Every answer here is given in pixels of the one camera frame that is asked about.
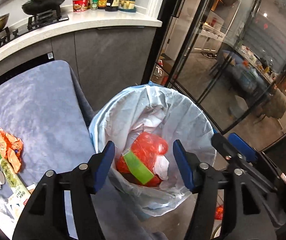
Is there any green drink carton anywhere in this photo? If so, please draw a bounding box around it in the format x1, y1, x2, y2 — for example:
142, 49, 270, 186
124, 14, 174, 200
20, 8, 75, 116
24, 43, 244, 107
123, 150, 154, 185

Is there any green white tube package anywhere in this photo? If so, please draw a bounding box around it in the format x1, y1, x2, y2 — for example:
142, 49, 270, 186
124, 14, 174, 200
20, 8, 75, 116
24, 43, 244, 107
0, 158, 31, 205

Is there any orange snack wrapper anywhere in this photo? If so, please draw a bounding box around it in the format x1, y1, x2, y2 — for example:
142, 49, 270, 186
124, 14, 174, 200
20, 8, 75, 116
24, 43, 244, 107
0, 128, 23, 173

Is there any white lined trash bin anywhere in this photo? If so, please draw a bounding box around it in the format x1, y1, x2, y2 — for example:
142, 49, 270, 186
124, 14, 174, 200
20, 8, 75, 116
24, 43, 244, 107
89, 83, 216, 217

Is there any grey kitchen cabinet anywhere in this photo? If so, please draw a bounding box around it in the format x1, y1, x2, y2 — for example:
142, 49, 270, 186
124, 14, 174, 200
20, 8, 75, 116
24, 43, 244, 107
0, 27, 156, 111

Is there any white crumpled tissue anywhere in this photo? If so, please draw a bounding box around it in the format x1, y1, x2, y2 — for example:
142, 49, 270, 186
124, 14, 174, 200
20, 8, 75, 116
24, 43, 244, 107
153, 155, 170, 181

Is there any red plastic bag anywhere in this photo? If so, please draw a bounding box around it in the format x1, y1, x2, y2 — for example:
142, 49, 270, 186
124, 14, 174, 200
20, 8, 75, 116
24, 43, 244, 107
115, 132, 168, 187

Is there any blue grey table cloth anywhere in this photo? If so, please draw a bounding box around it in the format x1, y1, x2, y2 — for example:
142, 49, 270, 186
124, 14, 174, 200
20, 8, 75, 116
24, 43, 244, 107
0, 60, 164, 240

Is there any black framed glass door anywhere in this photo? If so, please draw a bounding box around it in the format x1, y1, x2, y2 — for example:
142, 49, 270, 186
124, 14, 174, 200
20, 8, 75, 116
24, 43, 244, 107
151, 0, 286, 150

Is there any small green lidded jar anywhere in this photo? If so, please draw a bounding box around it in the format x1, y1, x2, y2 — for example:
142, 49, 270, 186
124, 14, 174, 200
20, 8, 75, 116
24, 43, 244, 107
91, 0, 98, 10

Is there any red noodle bowl on counter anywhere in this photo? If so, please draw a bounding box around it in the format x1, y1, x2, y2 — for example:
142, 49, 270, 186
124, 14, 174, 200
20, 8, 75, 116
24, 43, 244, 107
72, 0, 89, 12

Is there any black gas stove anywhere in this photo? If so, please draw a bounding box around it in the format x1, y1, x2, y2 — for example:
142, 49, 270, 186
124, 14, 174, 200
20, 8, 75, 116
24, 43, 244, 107
0, 8, 69, 48

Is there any teal spice jar set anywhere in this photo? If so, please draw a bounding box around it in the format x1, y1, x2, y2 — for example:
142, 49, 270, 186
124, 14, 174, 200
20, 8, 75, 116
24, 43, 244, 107
118, 0, 136, 13

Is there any black wok with lid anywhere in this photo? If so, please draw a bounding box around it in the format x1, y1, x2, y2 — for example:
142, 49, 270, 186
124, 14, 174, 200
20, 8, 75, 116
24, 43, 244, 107
22, 0, 65, 16

